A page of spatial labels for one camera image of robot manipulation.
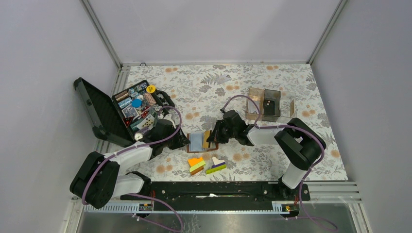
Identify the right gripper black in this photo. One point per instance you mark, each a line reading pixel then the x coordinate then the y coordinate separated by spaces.
pixel 216 136

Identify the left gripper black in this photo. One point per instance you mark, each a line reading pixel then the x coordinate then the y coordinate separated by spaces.
pixel 181 141

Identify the brown leather card holder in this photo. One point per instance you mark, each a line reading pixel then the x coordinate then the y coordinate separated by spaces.
pixel 198 143

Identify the gold credit card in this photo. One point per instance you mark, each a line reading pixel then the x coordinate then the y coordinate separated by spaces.
pixel 206 145

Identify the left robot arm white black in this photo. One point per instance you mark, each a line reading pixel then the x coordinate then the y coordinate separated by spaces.
pixel 102 177

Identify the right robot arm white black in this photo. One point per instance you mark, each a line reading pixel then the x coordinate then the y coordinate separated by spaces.
pixel 303 147

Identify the orange green brown card stack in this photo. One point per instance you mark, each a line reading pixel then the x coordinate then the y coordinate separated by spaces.
pixel 196 165

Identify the white purple green card stack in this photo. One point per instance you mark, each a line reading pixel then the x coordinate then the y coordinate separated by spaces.
pixel 217 165

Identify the black VIP card stack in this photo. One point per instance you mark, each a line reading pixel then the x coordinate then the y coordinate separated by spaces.
pixel 270 108

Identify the silver card on mat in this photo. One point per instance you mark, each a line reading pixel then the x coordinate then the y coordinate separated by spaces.
pixel 222 79

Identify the white dealer chip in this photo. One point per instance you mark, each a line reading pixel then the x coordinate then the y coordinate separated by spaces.
pixel 138 136

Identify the floral patterned table mat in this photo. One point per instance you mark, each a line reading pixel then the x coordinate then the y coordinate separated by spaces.
pixel 199 100

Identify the blue poker chip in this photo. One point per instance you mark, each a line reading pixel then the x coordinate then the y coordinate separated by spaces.
pixel 136 103

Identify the black poker chip case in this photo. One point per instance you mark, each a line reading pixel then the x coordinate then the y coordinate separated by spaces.
pixel 113 118

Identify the yellow poker chip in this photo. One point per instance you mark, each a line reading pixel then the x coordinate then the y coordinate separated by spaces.
pixel 151 89

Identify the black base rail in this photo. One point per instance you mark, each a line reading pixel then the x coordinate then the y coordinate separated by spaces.
pixel 224 196

